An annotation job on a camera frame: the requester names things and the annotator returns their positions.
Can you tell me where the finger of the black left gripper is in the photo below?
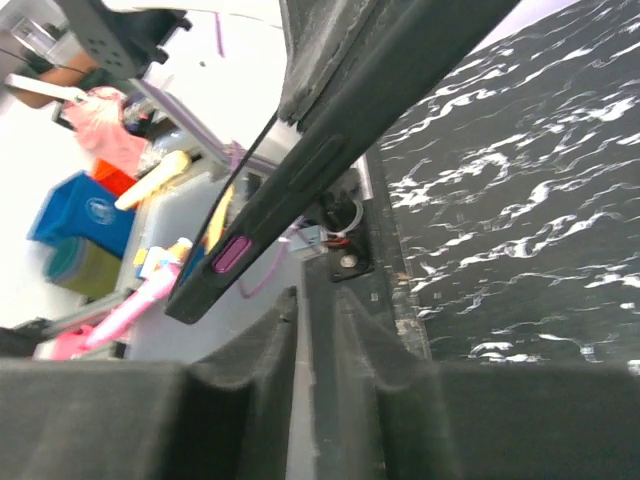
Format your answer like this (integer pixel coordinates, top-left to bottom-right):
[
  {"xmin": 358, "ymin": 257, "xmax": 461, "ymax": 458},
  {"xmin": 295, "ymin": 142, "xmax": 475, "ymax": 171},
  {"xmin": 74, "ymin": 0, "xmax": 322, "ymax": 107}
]
[{"xmin": 278, "ymin": 0, "xmax": 377, "ymax": 123}]

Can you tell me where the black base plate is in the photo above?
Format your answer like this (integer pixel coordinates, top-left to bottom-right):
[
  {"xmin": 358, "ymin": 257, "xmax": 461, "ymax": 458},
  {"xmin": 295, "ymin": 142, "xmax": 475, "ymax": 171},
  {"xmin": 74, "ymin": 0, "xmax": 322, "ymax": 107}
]
[{"xmin": 305, "ymin": 155, "xmax": 431, "ymax": 358}]

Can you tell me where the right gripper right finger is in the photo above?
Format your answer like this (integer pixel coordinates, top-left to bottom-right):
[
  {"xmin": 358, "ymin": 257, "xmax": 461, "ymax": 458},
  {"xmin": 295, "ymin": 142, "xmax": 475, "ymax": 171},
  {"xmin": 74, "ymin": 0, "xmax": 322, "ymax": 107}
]
[{"xmin": 333, "ymin": 290, "xmax": 639, "ymax": 479}]

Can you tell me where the black phone case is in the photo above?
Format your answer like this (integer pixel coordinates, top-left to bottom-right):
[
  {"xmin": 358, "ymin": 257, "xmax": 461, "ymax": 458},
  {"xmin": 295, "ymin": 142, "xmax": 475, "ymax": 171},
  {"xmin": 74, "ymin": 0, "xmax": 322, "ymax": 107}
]
[{"xmin": 165, "ymin": 1, "xmax": 516, "ymax": 324}]

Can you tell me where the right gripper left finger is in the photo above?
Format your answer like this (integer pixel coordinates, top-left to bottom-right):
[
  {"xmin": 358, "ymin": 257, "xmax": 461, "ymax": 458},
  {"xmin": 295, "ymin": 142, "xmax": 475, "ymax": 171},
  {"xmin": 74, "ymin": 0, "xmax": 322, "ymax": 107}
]
[{"xmin": 1, "ymin": 287, "xmax": 298, "ymax": 480}]

